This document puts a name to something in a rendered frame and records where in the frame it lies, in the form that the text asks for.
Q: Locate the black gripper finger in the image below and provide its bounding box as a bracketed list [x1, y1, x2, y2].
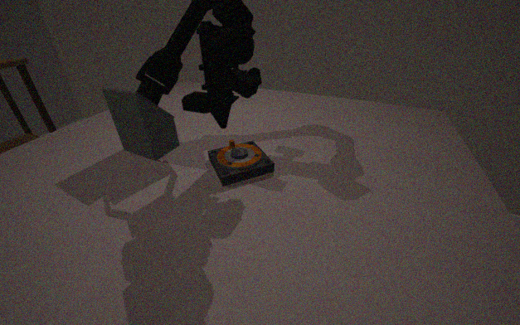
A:
[225, 96, 239, 125]
[211, 102, 230, 129]

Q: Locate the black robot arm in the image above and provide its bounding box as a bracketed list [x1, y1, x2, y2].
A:
[136, 0, 262, 105]

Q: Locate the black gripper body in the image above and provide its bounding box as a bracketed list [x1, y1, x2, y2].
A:
[182, 59, 234, 114]

